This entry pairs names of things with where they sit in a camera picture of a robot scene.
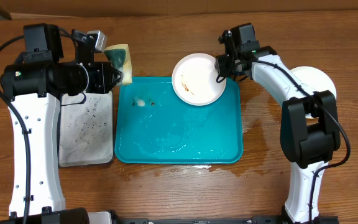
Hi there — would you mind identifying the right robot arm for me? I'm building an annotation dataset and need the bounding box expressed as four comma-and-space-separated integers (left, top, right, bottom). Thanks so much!
215, 23, 345, 223

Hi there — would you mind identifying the green and yellow sponge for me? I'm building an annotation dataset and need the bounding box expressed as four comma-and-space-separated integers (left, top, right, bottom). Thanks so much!
104, 44, 132, 85

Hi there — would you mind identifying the black tray with soapy water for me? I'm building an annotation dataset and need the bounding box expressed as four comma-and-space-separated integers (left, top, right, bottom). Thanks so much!
58, 92, 114, 167

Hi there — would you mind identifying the teal plastic serving tray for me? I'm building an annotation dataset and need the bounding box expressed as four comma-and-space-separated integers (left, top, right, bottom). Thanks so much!
114, 77, 244, 165

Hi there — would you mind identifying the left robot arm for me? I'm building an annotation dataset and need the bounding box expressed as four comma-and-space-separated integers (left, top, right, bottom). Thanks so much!
0, 23, 123, 223

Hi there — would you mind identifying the pink-rimmed white plate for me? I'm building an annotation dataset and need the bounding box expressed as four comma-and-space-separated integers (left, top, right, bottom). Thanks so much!
172, 53, 226, 106

